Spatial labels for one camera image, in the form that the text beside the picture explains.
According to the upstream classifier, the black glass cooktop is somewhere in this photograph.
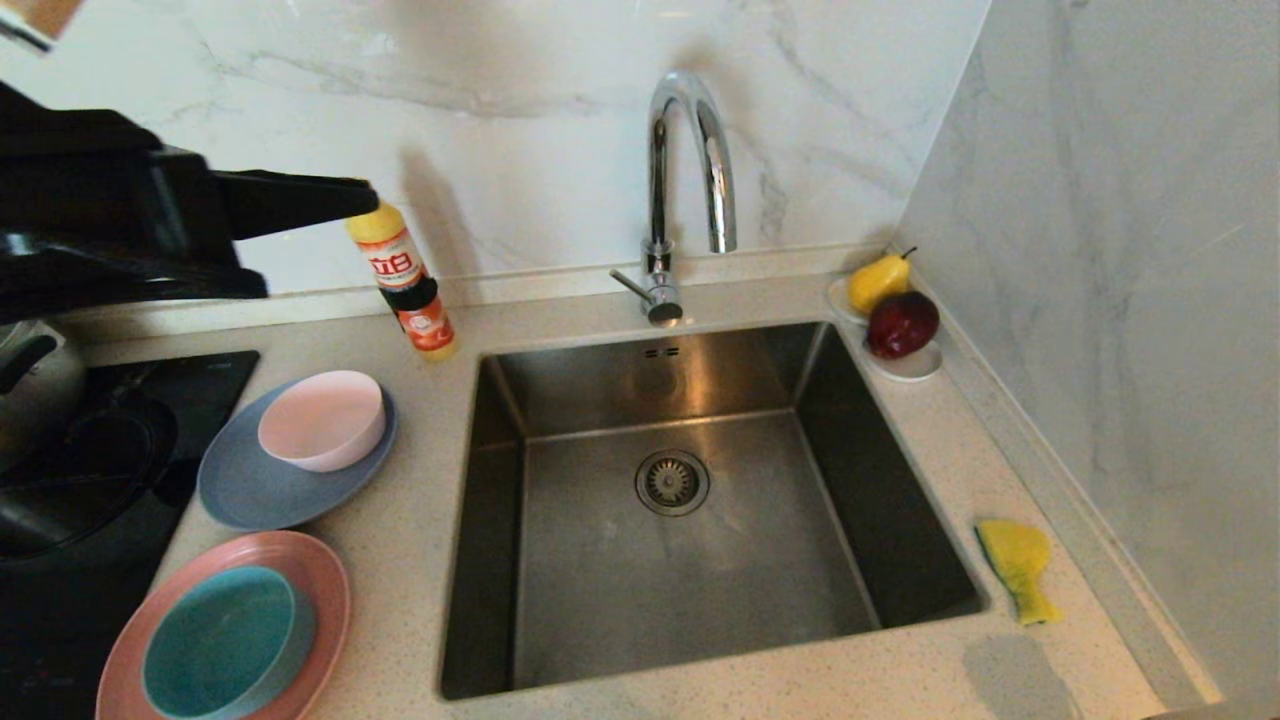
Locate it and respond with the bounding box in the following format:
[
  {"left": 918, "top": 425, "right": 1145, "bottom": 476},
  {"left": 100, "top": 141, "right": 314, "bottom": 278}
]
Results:
[{"left": 0, "top": 350, "right": 262, "bottom": 720}]

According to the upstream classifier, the round metal drain strainer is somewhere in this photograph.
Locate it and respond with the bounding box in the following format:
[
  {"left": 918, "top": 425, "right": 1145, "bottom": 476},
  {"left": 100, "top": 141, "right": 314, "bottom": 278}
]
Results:
[{"left": 635, "top": 449, "right": 711, "bottom": 517}]

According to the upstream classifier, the black frying pan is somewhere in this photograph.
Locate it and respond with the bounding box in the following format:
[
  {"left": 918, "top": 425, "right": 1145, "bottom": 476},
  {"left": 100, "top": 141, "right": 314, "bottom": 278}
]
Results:
[{"left": 0, "top": 398, "right": 181, "bottom": 561}]

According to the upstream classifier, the stainless steel pot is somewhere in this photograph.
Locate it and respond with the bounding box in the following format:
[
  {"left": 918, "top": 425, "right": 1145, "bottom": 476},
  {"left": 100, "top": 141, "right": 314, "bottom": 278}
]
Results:
[{"left": 0, "top": 320, "right": 89, "bottom": 471}]

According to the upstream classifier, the pink plate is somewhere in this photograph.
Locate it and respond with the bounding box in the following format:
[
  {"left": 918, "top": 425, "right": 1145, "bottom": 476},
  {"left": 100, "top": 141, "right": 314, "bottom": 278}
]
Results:
[{"left": 96, "top": 530, "right": 352, "bottom": 720}]

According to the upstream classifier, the yellow green sponge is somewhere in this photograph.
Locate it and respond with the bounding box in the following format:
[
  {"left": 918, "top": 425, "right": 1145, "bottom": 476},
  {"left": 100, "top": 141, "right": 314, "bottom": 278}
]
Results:
[{"left": 975, "top": 518, "right": 1064, "bottom": 627}]

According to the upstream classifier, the chrome gooseneck faucet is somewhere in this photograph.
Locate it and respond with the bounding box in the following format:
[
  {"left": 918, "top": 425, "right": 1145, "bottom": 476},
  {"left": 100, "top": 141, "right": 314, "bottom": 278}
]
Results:
[{"left": 611, "top": 68, "right": 738, "bottom": 327}]

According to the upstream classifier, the blue grey plate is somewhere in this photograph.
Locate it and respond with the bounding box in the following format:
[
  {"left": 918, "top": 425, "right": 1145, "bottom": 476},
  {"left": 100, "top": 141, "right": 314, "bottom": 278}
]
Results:
[{"left": 197, "top": 378, "right": 400, "bottom": 531}]

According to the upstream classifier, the dark red apple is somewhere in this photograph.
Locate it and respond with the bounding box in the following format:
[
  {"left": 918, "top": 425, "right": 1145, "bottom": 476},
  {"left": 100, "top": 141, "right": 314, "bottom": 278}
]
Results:
[{"left": 865, "top": 290, "right": 941, "bottom": 360}]

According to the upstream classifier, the teal bowl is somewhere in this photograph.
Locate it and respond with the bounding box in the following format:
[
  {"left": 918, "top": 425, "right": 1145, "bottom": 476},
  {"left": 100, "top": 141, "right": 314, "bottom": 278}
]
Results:
[{"left": 141, "top": 566, "right": 318, "bottom": 720}]

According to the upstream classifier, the pale pink bowl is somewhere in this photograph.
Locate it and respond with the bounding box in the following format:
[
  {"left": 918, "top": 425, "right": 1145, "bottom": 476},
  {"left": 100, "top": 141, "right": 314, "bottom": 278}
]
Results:
[{"left": 257, "top": 370, "right": 388, "bottom": 473}]

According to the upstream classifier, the small white fruit dish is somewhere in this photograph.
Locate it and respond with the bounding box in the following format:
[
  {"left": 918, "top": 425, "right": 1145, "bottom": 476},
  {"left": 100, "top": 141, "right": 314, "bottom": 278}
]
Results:
[{"left": 826, "top": 275, "right": 944, "bottom": 383}]

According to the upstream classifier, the yellow pear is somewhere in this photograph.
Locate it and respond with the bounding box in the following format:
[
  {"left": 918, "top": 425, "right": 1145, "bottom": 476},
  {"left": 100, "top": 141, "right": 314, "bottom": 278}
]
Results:
[{"left": 848, "top": 246, "right": 918, "bottom": 316}]

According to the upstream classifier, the orange dish soap bottle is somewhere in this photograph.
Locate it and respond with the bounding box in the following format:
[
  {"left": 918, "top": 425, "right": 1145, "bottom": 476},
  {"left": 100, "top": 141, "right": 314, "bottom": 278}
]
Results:
[{"left": 346, "top": 200, "right": 460, "bottom": 363}]

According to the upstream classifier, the stainless steel sink basin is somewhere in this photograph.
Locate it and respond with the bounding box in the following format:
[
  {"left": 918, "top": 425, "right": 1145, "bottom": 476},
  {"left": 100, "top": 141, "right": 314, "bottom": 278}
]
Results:
[{"left": 438, "top": 320, "right": 991, "bottom": 701}]

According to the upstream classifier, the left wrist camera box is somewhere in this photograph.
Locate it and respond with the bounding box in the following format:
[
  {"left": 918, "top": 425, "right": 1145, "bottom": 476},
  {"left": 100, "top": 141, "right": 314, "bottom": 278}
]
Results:
[{"left": 0, "top": 0, "right": 87, "bottom": 53}]

